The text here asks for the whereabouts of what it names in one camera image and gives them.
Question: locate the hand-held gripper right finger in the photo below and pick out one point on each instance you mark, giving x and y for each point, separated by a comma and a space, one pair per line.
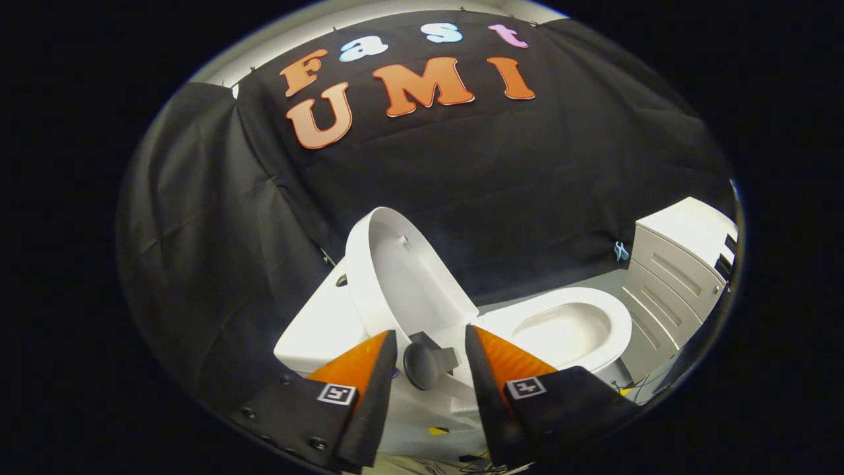
488, 409

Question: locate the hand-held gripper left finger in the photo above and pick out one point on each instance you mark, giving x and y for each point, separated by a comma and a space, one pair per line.
376, 409

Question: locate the white toilet body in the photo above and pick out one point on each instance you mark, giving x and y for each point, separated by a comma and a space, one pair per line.
316, 330

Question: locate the white toilet seat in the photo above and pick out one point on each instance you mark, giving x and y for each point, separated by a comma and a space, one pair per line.
613, 330

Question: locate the blue clip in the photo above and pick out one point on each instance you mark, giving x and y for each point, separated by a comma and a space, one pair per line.
621, 251

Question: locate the white drawer cabinet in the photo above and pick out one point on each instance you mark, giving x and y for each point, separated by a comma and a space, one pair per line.
672, 277

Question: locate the black backdrop cloth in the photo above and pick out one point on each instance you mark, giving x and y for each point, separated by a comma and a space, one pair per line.
527, 185

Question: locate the small black object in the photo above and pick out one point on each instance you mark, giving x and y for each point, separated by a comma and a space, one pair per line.
725, 264

